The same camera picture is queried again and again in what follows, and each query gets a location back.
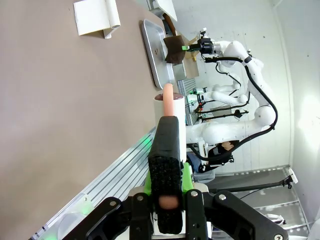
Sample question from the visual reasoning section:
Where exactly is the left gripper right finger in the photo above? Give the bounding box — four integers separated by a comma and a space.
181, 161, 290, 240

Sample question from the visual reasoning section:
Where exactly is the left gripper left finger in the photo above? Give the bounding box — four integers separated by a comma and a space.
85, 171, 155, 240

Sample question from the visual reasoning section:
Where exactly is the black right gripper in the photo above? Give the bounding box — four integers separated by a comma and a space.
181, 37, 214, 55

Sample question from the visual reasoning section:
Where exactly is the brown cloth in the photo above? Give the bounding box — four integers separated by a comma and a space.
163, 35, 186, 66

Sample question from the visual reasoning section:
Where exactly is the silver metal tray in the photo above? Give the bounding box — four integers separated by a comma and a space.
140, 19, 176, 91

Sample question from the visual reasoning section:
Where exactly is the large white table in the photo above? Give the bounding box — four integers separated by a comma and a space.
146, 0, 179, 23

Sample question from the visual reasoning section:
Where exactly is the aluminium slotted panel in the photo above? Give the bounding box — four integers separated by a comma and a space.
176, 76, 200, 126

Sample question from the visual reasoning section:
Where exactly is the black stand with white head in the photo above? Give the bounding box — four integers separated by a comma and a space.
207, 167, 299, 200

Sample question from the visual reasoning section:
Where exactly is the seated person in black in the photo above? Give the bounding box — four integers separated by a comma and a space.
186, 140, 240, 181

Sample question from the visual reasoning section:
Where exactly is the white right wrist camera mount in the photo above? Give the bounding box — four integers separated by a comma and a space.
199, 27, 210, 41

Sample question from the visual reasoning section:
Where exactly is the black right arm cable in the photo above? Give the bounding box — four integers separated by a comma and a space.
189, 55, 279, 162

